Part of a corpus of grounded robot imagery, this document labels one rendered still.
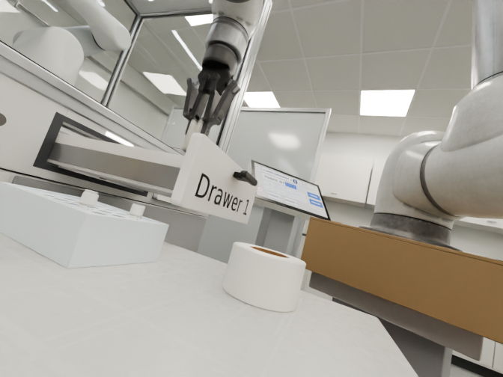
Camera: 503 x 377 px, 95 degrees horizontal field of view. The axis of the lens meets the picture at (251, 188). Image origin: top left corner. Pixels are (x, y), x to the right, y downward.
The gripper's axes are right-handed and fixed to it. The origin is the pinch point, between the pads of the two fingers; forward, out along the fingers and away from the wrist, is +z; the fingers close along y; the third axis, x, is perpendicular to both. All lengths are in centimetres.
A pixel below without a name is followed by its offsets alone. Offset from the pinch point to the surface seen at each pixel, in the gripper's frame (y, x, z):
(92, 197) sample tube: -10.8, 24.7, 16.0
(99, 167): 8.2, 11.5, 12.1
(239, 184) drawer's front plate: -11.1, -4.1, 7.1
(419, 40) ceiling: -68, -167, -185
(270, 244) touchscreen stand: -1, -93, 23
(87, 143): 13.9, 11.2, 8.5
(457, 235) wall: -188, -347, -46
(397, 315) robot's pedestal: -44, -10, 23
